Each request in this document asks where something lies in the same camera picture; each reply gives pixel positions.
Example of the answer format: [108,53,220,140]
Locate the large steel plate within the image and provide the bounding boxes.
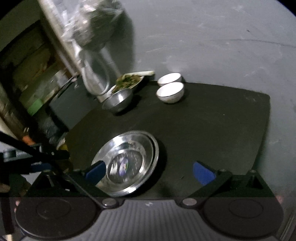
[92,131,159,197]

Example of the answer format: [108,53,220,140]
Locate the white ceramic bowl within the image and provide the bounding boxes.
[157,72,182,86]
[156,82,185,103]

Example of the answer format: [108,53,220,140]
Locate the left hand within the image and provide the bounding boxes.
[14,200,20,212]

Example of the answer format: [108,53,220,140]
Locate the steel mixing bowl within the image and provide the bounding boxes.
[102,88,133,114]

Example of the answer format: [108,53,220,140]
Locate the white plate with stir-fry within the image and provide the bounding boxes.
[111,74,144,94]

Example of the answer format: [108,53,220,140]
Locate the white leek stalk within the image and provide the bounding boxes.
[126,70,155,76]

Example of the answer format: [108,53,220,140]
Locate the white looped hose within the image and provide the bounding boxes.
[79,49,112,96]

